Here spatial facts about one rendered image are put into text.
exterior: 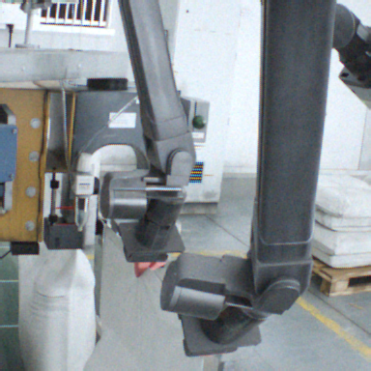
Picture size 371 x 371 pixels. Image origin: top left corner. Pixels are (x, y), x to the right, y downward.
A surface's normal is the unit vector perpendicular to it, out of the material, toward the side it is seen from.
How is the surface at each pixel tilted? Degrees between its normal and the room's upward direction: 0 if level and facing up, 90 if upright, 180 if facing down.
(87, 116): 90
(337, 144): 90
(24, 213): 90
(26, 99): 90
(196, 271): 29
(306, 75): 118
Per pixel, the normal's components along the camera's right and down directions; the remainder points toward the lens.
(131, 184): 0.37, 0.28
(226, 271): 0.35, -0.70
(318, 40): 0.07, 0.66
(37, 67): 0.87, 0.20
